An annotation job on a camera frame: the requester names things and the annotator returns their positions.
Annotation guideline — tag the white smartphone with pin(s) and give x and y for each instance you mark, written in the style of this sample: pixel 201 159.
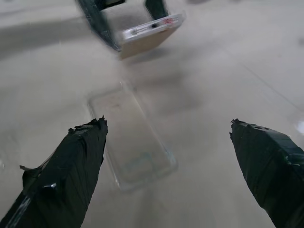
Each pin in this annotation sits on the white smartphone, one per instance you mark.
pixel 147 42

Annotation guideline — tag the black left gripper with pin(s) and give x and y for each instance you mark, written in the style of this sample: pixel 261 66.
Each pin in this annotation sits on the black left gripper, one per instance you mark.
pixel 115 2

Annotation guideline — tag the clear plastic phone case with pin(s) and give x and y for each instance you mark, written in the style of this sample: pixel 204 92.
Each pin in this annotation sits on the clear plastic phone case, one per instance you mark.
pixel 133 142

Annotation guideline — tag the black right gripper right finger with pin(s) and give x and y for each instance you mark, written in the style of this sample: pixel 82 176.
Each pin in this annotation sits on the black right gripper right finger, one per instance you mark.
pixel 268 166

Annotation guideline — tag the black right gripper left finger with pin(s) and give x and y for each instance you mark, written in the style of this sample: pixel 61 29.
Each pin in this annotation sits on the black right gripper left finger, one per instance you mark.
pixel 61 175

